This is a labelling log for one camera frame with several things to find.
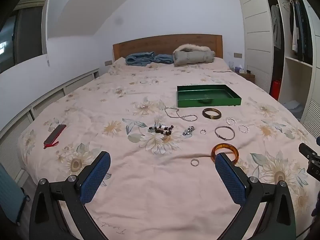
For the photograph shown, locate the grey fur-trimmed parka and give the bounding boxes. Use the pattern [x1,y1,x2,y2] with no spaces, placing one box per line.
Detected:
[172,44,216,67]

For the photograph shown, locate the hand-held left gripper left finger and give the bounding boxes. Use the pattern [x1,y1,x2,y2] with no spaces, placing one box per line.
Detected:
[29,151,123,240]

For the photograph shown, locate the small folded blue blanket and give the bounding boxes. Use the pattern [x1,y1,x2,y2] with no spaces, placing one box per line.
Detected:
[153,54,174,65]

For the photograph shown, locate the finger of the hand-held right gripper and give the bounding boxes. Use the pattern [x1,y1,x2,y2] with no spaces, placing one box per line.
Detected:
[299,142,320,161]

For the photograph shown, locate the dark brown bangle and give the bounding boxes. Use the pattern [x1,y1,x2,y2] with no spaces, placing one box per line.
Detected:
[202,107,222,119]

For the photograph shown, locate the pink floral bed sheet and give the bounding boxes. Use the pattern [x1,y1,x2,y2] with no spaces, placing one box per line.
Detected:
[17,57,320,240]

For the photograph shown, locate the green tray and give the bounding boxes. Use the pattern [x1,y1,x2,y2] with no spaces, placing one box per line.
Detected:
[177,84,242,108]

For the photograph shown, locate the brown beaded bracelet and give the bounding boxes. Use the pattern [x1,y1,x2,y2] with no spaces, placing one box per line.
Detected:
[148,124,175,135]

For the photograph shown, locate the grey hanging garment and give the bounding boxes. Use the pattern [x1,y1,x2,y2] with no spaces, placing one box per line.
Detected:
[271,4,282,49]

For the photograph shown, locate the wooden bed headboard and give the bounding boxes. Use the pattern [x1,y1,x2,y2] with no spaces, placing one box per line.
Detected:
[112,34,223,61]

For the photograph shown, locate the striped hanging garment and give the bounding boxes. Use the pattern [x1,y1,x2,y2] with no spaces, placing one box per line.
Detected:
[290,0,300,53]

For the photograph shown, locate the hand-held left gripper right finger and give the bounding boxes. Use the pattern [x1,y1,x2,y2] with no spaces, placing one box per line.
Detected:
[215,152,297,240]

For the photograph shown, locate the silver chain necklace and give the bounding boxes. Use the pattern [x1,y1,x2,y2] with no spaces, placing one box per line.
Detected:
[164,107,198,121]

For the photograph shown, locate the wooden nightstand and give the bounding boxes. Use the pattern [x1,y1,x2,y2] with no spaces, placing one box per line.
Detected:
[237,72,256,84]

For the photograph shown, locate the red bag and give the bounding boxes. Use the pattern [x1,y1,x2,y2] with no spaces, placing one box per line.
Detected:
[271,79,282,101]

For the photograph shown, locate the white wardrobe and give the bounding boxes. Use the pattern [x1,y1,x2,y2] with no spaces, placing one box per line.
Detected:
[235,0,320,130]

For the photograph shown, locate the red and black phone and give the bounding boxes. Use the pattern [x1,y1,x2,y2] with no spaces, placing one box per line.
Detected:
[43,124,67,150]

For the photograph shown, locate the amber bangle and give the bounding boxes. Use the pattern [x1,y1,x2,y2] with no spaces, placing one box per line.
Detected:
[211,143,240,165]

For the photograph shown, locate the dark hanging clothes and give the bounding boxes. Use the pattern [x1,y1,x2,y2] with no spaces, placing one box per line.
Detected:
[297,0,314,63]

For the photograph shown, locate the large silver bracelet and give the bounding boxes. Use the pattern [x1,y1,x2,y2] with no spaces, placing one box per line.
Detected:
[214,126,236,140]

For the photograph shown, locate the large folded blue blanket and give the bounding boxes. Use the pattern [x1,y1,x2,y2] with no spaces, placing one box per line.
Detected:
[125,52,156,67]

